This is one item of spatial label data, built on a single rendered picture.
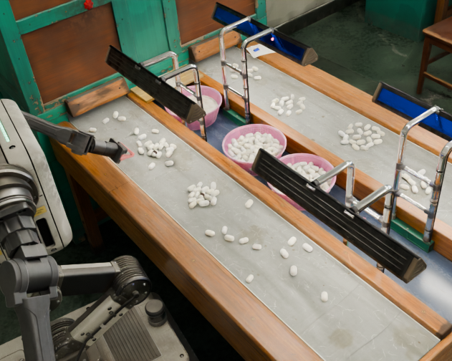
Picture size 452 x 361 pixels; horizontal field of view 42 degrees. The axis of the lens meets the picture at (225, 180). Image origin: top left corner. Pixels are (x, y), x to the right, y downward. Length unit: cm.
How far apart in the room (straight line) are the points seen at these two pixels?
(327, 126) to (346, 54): 209
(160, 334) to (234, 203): 55
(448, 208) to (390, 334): 60
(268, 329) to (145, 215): 67
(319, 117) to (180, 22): 83
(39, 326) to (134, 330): 95
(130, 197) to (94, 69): 75
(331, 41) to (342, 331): 328
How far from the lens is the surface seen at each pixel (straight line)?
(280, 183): 181
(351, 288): 196
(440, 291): 209
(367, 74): 441
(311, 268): 201
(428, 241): 217
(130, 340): 223
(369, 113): 265
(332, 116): 267
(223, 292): 192
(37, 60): 268
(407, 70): 449
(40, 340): 134
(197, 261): 202
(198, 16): 303
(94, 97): 280
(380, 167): 240
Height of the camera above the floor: 226
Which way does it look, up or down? 41 degrees down
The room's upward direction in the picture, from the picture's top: 6 degrees counter-clockwise
